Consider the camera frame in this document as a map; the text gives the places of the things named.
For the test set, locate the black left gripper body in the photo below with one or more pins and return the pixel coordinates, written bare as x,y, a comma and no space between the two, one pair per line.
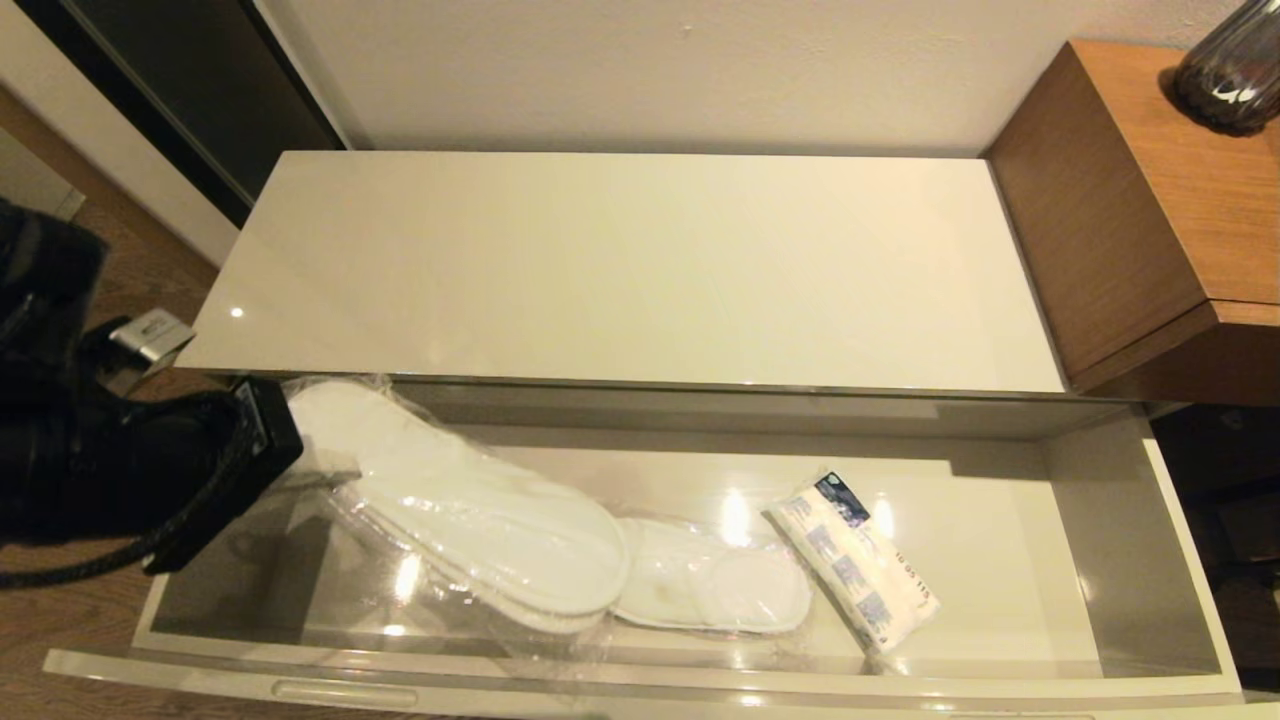
220,470

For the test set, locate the white slippers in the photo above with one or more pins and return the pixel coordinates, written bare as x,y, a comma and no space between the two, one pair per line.
710,590
480,530

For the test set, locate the glossy white drawer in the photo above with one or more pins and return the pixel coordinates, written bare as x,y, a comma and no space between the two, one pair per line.
1000,520

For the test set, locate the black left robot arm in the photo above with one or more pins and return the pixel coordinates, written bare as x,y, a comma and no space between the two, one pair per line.
50,400

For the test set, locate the white flat panel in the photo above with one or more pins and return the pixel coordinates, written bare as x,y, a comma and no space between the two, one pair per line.
30,180

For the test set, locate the dark door panel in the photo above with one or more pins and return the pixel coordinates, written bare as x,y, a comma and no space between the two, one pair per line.
200,80

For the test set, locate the glossy white cabinet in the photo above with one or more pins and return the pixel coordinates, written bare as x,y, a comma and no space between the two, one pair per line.
620,270

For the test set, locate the white blue printed packet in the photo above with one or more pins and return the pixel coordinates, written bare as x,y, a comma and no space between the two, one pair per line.
860,570

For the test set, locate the brown wooden side cabinet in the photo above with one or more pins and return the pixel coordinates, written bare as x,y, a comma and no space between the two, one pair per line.
1100,200

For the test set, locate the dark ribbed glass vase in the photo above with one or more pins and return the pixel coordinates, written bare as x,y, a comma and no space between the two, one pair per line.
1230,80

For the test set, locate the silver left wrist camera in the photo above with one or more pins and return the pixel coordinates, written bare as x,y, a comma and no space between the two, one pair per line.
150,345

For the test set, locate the white door frame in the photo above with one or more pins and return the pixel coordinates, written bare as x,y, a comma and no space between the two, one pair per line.
100,130

